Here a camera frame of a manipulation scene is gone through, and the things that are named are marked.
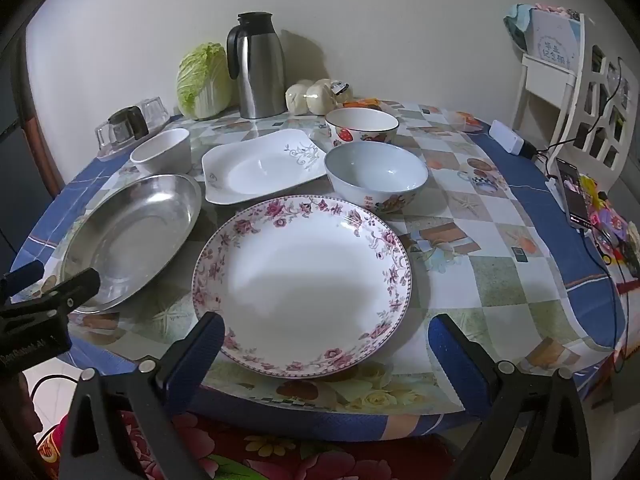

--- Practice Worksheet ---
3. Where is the brown wooden bar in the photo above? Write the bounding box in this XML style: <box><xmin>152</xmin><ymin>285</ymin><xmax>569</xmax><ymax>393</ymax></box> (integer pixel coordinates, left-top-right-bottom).
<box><xmin>15</xmin><ymin>35</ymin><xmax>66</xmax><ymax>196</ymax></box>

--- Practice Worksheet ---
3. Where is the white chair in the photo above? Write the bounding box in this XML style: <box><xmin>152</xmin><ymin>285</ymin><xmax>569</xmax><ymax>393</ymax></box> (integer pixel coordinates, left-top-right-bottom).
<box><xmin>510</xmin><ymin>12</ymin><xmax>633</xmax><ymax>193</ymax></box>

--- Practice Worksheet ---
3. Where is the pale blue bowl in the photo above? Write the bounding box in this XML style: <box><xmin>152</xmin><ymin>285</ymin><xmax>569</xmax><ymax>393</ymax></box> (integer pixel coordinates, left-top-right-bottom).
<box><xmin>324</xmin><ymin>141</ymin><xmax>430</xmax><ymax>215</ymax></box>

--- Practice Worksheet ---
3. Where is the pink floral rimmed plate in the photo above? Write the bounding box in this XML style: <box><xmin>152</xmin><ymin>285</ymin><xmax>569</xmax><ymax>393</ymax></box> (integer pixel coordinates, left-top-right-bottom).
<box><xmin>192</xmin><ymin>195</ymin><xmax>413</xmax><ymax>379</ymax></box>

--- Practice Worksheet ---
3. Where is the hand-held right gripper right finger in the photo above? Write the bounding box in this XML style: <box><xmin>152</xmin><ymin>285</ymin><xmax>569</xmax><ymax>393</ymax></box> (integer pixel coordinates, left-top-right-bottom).
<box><xmin>427</xmin><ymin>312</ymin><xmax>601</xmax><ymax>480</ymax></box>

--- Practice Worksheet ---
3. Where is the white square plate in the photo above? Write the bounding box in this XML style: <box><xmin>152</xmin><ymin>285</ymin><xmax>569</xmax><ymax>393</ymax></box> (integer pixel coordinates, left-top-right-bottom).
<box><xmin>201</xmin><ymin>129</ymin><xmax>328</xmax><ymax>206</ymax></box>

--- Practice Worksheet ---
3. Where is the red floral cloth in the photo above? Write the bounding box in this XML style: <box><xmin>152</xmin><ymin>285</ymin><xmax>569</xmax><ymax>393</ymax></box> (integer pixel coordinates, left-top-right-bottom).
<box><xmin>30</xmin><ymin>400</ymin><xmax>461</xmax><ymax>480</ymax></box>

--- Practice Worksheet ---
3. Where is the stainless steel plate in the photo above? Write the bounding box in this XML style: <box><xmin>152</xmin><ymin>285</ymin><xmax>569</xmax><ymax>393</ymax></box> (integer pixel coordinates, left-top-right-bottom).
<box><xmin>59</xmin><ymin>173</ymin><xmax>203</xmax><ymax>315</ymax></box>

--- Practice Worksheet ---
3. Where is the red rimmed bowl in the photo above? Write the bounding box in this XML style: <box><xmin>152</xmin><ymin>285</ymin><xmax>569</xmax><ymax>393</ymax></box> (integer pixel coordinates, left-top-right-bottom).
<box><xmin>325</xmin><ymin>108</ymin><xmax>400</xmax><ymax>148</ymax></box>

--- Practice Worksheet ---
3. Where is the checked printed tablecloth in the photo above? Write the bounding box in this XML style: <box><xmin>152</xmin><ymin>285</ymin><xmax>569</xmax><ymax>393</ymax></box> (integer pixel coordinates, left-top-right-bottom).
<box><xmin>10</xmin><ymin>100</ymin><xmax>628</xmax><ymax>436</ymax></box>

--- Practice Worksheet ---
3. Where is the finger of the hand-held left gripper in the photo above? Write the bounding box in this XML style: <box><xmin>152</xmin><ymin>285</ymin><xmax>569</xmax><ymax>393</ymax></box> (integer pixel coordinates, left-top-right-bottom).
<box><xmin>0</xmin><ymin>267</ymin><xmax>102</xmax><ymax>322</ymax></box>
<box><xmin>0</xmin><ymin>260</ymin><xmax>45</xmax><ymax>297</ymax></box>

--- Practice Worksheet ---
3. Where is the black smartphone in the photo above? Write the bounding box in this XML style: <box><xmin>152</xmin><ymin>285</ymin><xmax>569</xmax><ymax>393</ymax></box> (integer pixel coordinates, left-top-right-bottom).
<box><xmin>555</xmin><ymin>157</ymin><xmax>593</xmax><ymax>233</ymax></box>

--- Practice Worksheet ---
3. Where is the stainless steel thermos jug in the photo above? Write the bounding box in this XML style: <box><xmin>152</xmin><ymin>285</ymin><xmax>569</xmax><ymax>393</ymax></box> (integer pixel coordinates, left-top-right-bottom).
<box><xmin>226</xmin><ymin>11</ymin><xmax>288</xmax><ymax>120</ymax></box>

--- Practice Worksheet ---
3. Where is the bag of white steamed buns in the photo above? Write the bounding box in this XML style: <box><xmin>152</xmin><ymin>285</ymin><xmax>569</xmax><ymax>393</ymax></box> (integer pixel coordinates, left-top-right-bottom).
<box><xmin>285</xmin><ymin>78</ymin><xmax>353</xmax><ymax>115</ymax></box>

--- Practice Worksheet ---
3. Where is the clear glass cup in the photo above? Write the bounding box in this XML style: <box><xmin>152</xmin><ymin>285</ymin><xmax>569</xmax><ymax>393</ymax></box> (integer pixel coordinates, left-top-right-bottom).
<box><xmin>141</xmin><ymin>96</ymin><xmax>171</xmax><ymax>128</ymax></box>
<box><xmin>95</xmin><ymin>122</ymin><xmax>132</xmax><ymax>155</ymax></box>

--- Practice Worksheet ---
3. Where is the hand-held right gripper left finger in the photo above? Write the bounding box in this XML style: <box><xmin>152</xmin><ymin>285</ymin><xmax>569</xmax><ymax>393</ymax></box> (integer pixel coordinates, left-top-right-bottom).
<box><xmin>57</xmin><ymin>310</ymin><xmax>226</xmax><ymax>480</ymax></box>

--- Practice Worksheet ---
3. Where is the black cable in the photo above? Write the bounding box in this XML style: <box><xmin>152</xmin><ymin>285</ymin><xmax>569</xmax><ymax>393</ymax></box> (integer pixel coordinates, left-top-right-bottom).
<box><xmin>530</xmin><ymin>57</ymin><xmax>628</xmax><ymax>156</ymax></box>
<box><xmin>580</xmin><ymin>227</ymin><xmax>632</xmax><ymax>356</ymax></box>

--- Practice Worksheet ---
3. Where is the blue cloth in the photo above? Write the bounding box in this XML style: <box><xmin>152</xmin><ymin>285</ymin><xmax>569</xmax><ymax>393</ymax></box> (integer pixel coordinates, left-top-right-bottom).
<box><xmin>504</xmin><ymin>2</ymin><xmax>538</xmax><ymax>51</ymax></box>

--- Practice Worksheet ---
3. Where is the white printed box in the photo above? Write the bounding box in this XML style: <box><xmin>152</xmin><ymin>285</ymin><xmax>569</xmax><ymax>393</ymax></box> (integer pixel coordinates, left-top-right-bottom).
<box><xmin>525</xmin><ymin>7</ymin><xmax>583</xmax><ymax>63</ymax></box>

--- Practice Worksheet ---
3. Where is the clear glass tray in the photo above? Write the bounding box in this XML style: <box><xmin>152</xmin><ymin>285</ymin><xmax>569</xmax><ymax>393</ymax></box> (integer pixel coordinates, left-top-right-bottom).
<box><xmin>95</xmin><ymin>110</ymin><xmax>173</xmax><ymax>162</ymax></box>

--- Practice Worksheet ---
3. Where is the white power bank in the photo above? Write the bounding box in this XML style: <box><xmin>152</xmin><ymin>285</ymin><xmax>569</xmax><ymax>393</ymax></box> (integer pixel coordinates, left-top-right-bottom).
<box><xmin>488</xmin><ymin>120</ymin><xmax>536</xmax><ymax>158</ymax></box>

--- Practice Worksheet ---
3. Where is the dark brown cup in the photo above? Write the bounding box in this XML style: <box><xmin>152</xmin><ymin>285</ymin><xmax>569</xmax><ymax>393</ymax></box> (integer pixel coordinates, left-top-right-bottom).
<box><xmin>109</xmin><ymin>106</ymin><xmax>150</xmax><ymax>141</ymax></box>

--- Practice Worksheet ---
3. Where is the small white bowl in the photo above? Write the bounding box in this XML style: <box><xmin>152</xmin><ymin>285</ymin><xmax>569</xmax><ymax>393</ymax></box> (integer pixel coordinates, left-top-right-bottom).
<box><xmin>130</xmin><ymin>128</ymin><xmax>192</xmax><ymax>176</ymax></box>

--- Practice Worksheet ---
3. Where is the napa cabbage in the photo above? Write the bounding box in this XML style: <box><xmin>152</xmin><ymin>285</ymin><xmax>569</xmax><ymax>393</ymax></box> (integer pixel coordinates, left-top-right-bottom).
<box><xmin>176</xmin><ymin>43</ymin><xmax>236</xmax><ymax>121</ymax></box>

